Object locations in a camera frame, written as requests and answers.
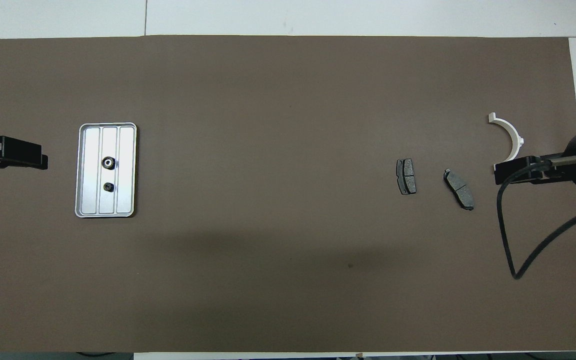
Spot silver metal tray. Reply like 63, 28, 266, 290
74, 122, 138, 219

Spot elongated dark brake pad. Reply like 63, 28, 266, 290
443, 168, 475, 211

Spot rectangular dark brake pad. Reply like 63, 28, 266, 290
396, 158, 417, 196

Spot brown table mat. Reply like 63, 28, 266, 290
0, 35, 576, 354

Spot white half-ring clamp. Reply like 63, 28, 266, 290
488, 112, 525, 167

